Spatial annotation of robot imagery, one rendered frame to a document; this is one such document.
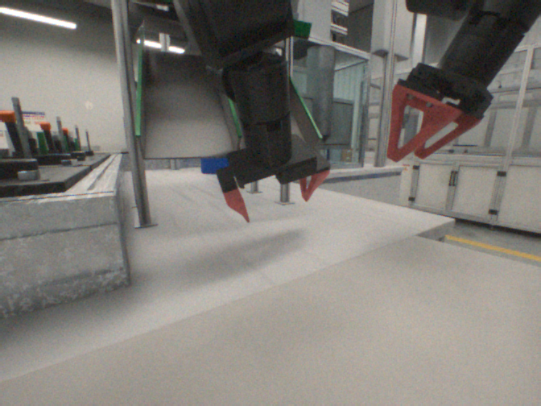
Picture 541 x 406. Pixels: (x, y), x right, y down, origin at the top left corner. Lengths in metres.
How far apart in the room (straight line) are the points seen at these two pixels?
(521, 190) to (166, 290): 3.80
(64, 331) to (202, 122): 0.31
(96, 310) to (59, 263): 0.06
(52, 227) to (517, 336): 0.41
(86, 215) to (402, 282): 0.33
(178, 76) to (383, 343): 0.49
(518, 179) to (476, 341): 3.63
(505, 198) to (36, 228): 3.91
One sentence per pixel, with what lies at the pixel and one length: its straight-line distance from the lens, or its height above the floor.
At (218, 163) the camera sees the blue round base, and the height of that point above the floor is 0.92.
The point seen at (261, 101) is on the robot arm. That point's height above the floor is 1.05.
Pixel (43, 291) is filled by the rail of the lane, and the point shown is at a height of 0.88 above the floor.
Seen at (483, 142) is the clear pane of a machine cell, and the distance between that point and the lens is 3.87.
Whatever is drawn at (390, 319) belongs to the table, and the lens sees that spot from 0.25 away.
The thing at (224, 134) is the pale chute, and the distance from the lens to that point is 0.39.
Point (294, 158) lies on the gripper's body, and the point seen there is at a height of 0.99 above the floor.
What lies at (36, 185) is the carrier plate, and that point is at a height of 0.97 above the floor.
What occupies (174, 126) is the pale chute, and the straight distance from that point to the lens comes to 0.40.
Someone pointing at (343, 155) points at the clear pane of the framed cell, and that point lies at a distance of 1.56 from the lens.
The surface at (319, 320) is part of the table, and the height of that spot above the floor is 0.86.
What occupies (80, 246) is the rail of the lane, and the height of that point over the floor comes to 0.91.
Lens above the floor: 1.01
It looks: 14 degrees down
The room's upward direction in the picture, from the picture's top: straight up
